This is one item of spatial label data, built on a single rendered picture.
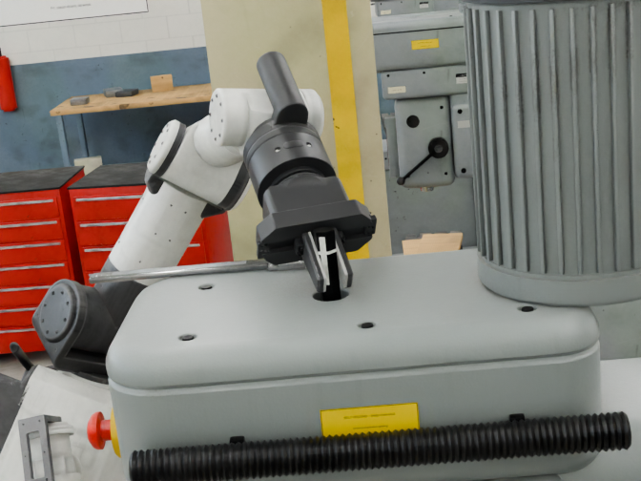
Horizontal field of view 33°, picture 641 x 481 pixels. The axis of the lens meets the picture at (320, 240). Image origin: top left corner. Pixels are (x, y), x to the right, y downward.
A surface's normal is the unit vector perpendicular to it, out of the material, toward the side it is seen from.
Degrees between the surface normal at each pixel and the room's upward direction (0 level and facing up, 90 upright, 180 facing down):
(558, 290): 90
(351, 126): 90
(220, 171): 74
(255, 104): 32
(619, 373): 0
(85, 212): 90
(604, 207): 90
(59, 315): 62
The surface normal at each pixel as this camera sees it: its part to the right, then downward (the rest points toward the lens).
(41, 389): 0.12, -0.28
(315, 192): 0.06, -0.69
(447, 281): -0.10, -0.95
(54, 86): -0.02, 0.29
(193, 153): 0.36, -0.04
